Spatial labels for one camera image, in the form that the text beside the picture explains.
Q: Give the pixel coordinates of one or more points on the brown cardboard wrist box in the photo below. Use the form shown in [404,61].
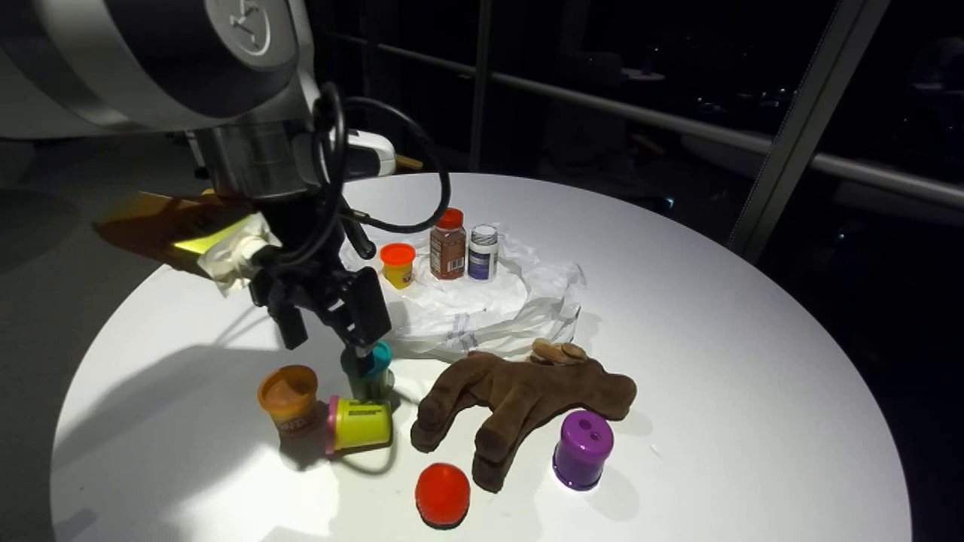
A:
[167,227]

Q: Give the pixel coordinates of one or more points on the grey metal window railing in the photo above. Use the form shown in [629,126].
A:
[681,120]

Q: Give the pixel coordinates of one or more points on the yellow tub red-orange lid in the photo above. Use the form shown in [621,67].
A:
[398,265]

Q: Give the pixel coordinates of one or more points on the green tub teal lid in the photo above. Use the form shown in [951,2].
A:
[373,369]

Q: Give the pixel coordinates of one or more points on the spice jar red lid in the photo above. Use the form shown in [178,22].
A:
[447,251]

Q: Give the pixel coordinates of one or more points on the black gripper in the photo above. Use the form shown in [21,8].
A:
[305,251]

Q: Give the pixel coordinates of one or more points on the tub with red lid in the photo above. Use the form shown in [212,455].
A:
[445,494]

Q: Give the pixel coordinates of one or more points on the crumpled clear plastic bag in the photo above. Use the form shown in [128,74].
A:
[547,302]

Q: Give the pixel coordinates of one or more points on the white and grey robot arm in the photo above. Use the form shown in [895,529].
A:
[152,61]

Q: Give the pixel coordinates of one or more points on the yellow tub orange lid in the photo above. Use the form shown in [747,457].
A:
[288,391]

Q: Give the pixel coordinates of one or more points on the brown plush moose toy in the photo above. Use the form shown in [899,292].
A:
[528,395]

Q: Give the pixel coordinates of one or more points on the grey diagonal pillar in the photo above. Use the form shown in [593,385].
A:
[803,120]

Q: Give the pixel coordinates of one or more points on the small white pill bottle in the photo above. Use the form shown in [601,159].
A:
[483,255]

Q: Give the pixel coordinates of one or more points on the purple tub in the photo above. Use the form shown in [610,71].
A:
[587,445]

